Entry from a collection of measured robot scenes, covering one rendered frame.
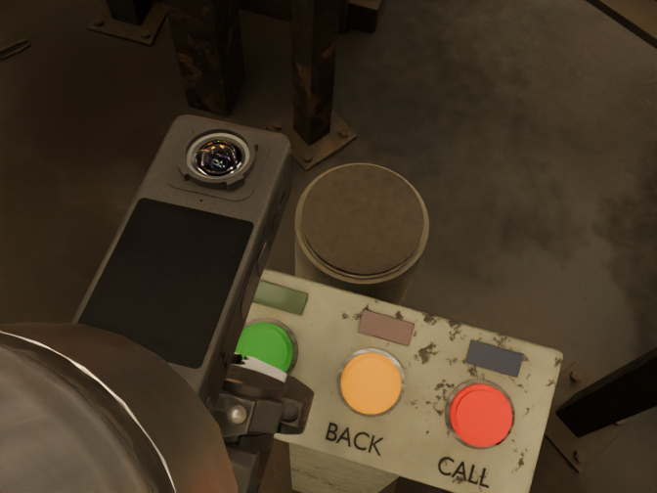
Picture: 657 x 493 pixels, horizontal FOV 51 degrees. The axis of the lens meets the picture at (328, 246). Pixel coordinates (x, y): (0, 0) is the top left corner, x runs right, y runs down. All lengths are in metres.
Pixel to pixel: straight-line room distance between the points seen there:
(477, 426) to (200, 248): 0.29
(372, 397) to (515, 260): 0.77
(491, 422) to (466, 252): 0.74
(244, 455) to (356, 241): 0.38
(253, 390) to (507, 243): 1.00
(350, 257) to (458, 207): 0.65
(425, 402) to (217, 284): 0.28
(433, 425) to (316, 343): 0.10
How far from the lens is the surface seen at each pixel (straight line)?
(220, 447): 0.16
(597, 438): 1.15
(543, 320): 1.18
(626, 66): 1.51
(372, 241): 0.59
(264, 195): 0.23
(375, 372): 0.46
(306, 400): 0.28
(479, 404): 0.47
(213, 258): 0.22
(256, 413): 0.24
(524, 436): 0.49
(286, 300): 0.47
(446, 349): 0.47
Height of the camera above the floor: 1.06
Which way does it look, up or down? 66 degrees down
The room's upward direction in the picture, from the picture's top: 6 degrees clockwise
